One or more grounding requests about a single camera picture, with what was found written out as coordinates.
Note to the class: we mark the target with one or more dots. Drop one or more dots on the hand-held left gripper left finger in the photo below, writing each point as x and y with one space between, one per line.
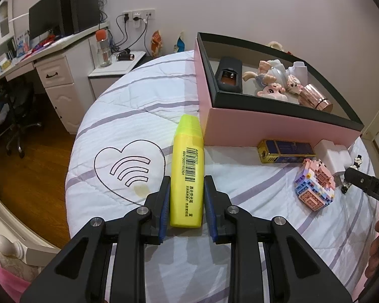
165 208

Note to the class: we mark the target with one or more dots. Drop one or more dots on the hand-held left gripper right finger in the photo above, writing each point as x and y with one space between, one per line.
210 208

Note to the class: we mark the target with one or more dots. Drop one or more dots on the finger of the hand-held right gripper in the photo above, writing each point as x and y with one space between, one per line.
366 183

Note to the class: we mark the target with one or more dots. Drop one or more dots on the yellow highlighter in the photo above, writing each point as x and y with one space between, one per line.
188 170

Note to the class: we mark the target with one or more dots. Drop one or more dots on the pink building block toy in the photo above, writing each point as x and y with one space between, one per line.
315 186

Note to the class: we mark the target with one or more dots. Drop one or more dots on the pink box with black rim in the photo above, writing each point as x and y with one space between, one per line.
240 126

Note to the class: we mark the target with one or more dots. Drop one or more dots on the rose gold metal cylinder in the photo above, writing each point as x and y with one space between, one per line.
315 96

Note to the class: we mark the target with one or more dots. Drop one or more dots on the small big-head doll figurine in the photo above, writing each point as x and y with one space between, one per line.
293 83

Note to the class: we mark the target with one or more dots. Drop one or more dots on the pink pig figurine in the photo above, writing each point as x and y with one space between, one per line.
273 92

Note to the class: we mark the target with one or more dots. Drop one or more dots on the black remote control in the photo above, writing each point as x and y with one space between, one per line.
229 79

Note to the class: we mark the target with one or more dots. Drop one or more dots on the white tooth-shaped cup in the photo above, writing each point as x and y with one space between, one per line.
298 69

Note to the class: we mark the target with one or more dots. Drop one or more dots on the purple-dress doll figurine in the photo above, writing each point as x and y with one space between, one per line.
262 77

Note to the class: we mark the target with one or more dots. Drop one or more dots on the white power adapter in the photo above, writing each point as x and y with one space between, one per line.
331 156

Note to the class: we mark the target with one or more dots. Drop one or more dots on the gold blue rectangular box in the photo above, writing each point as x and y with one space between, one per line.
287 150

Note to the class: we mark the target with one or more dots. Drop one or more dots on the white nightstand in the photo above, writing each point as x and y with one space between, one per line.
113 69

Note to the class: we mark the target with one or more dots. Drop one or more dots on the small black speaker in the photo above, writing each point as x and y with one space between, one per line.
126 56

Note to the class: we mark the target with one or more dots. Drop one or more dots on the orange snack bag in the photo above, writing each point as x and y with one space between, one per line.
156 42

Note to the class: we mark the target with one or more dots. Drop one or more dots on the blue white snack bag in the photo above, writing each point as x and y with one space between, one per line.
178 42

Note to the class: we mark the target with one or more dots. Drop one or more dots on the clear bottle with orange cap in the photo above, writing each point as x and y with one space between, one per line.
104 53

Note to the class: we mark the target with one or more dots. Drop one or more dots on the black office chair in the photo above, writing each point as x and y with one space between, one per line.
22 101

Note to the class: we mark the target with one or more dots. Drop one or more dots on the pink printed blanket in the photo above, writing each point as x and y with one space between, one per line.
0 284

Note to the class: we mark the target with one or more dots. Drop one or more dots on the white desk with drawers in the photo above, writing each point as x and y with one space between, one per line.
79 36

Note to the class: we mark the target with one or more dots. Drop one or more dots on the red desk mat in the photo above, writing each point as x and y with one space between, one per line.
42 44

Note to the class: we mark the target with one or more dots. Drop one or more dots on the black computer tower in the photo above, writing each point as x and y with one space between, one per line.
82 6

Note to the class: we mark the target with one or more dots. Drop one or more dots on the blue white box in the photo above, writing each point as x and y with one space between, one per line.
20 42

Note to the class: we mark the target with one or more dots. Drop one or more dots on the black computer monitor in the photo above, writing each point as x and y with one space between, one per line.
45 15

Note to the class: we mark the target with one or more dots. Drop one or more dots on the white glass-door cabinet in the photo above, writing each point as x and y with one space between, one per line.
3 15

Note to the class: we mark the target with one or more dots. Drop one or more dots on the white bed frame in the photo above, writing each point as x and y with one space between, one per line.
6 243

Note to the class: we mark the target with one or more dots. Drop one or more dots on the white wall outlet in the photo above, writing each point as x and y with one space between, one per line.
139 14

